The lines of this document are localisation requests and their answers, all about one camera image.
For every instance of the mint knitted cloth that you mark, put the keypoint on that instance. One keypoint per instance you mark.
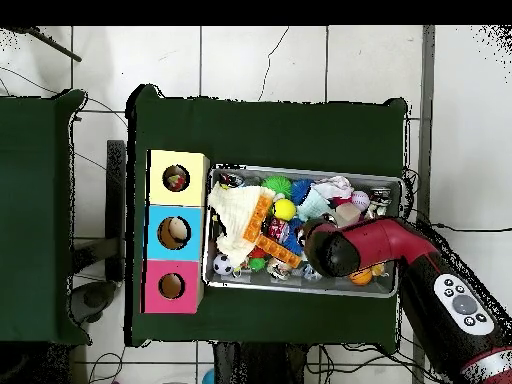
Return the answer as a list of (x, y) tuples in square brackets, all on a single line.
[(316, 206)]

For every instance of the multicoloured patterned cloth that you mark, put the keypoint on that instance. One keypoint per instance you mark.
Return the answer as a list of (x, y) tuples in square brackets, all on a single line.
[(176, 182)]

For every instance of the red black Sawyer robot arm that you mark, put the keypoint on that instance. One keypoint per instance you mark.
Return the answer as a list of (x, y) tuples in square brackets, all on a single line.
[(384, 240)]

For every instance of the wooden box with three holes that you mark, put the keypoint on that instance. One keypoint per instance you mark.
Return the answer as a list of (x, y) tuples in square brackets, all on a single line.
[(188, 248)]

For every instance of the shallow mesh bin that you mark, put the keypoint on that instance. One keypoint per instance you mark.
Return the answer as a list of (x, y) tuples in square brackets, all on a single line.
[(280, 286)]

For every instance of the orange plastic brick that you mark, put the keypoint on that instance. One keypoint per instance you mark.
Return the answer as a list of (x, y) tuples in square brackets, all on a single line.
[(258, 219), (278, 250)]

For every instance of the cream knitted cloth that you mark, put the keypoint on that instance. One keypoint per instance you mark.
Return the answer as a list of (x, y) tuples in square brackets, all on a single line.
[(234, 212)]

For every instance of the yellow ball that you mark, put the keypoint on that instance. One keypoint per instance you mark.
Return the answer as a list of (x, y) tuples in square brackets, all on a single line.
[(284, 209)]

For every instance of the green spiky ball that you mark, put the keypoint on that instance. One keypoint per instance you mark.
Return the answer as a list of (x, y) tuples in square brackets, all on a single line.
[(277, 186)]

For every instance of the blue spiky ball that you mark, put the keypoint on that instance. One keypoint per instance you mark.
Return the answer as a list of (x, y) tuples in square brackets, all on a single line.
[(300, 190)]

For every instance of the black white soccer ball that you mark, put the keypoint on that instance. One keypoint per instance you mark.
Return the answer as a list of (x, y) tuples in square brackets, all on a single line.
[(222, 264)]

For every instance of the dark green tablecloth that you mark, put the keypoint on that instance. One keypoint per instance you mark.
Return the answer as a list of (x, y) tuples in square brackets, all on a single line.
[(280, 136)]

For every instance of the white baseball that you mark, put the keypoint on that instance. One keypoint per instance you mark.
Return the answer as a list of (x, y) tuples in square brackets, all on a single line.
[(360, 200)]

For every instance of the orange basketball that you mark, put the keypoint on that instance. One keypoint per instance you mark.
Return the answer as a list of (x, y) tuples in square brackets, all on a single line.
[(360, 278)]

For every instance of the green covered side table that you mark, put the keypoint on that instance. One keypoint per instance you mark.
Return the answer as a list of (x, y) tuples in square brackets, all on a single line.
[(32, 200)]

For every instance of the dark grey rod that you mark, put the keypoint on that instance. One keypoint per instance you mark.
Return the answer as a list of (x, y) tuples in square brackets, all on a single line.
[(60, 48)]

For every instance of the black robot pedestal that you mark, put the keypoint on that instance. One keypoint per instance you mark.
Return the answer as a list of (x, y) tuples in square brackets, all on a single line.
[(260, 366)]

